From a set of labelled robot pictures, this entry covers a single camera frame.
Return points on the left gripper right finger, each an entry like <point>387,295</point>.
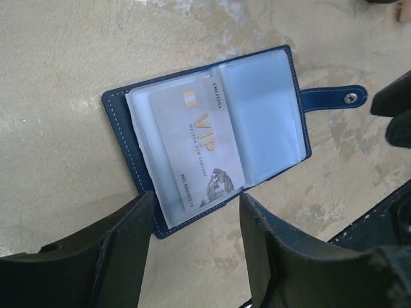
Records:
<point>290,268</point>

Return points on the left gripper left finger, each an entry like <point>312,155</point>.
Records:
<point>101,265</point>

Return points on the silver VIP credit card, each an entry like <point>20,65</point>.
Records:
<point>196,129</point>

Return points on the blue leather card holder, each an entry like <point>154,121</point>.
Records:
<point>268,115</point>

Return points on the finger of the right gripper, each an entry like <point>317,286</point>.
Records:
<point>394,101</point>

